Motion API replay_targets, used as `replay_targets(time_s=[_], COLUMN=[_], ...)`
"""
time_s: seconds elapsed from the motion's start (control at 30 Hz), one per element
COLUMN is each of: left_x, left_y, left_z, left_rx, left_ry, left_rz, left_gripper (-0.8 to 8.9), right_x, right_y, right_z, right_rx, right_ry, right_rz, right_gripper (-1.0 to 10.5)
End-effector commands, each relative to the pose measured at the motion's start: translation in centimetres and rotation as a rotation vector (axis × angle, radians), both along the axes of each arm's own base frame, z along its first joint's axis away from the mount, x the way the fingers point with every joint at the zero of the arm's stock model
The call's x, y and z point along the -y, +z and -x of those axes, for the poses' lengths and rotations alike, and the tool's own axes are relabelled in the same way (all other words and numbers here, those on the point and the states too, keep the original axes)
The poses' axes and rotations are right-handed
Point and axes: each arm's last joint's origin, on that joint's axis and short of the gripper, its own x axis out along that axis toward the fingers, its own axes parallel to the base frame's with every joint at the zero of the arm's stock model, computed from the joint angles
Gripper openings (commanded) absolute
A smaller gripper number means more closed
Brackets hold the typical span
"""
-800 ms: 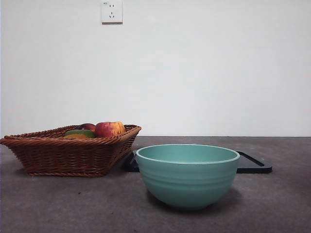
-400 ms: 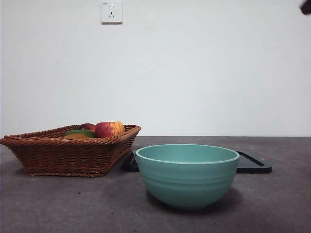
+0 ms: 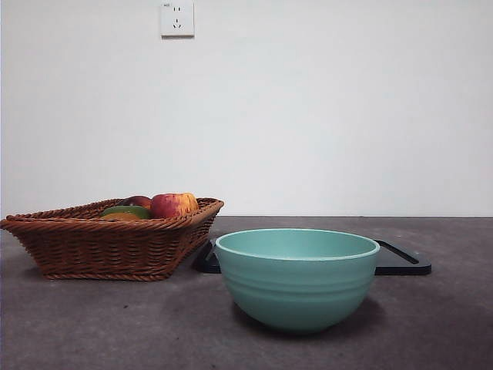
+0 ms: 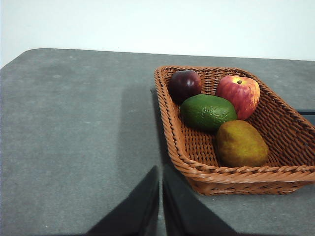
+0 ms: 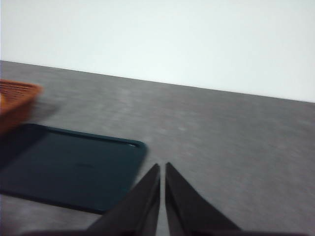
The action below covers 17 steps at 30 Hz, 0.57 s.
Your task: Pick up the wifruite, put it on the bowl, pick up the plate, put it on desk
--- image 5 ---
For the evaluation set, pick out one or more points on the dark teal rectangular tray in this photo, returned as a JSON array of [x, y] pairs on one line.
[[69, 167]]

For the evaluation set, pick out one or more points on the brown wicker basket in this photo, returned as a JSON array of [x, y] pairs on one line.
[[14, 103]]

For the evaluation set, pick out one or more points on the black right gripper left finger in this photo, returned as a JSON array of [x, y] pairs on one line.
[[133, 211]]

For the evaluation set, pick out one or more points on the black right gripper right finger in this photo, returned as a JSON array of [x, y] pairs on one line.
[[192, 211]]

